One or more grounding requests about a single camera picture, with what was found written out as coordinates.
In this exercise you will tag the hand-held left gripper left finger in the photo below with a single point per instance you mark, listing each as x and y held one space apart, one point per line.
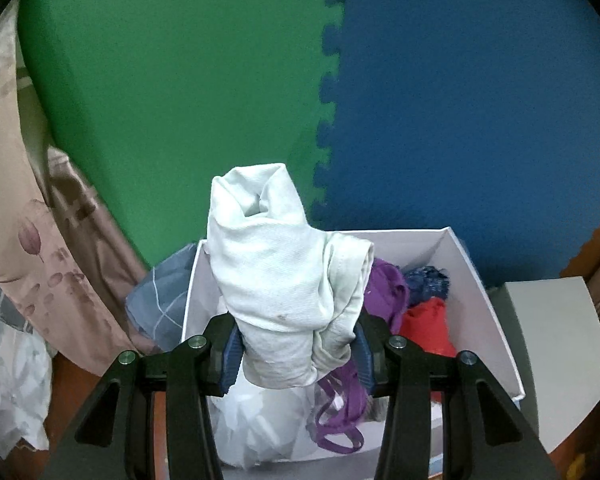
230 360

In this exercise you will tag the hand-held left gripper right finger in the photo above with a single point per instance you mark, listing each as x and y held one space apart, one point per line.
364 360

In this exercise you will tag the white underwear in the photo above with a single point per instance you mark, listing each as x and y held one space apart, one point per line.
275 270
260 420

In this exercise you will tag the red underwear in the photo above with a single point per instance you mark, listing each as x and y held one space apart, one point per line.
427 325

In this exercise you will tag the purple bra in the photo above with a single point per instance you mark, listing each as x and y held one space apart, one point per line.
387 290

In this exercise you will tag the dark blue lace underwear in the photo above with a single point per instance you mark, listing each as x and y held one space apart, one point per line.
427 282

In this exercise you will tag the white cardboard box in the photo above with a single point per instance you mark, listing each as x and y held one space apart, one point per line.
480 310

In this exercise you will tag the blue checked cloth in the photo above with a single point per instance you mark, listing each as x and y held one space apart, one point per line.
160 300

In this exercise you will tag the brown satin cloth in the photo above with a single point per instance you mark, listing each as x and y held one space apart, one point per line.
90 235

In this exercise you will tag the white patterned blanket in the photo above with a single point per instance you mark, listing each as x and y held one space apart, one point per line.
10 385

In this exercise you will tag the grey plaid blanket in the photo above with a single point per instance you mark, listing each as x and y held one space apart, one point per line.
0 295

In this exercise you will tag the beige floral curtain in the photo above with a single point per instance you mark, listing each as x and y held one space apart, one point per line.
15 210

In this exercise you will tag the blue foam mat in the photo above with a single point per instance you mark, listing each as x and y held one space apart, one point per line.
455 110

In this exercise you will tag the green foam mat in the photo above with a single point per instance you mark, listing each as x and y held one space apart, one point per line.
180 85

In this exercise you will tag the wooden door frame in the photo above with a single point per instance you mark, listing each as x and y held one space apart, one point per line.
597 240

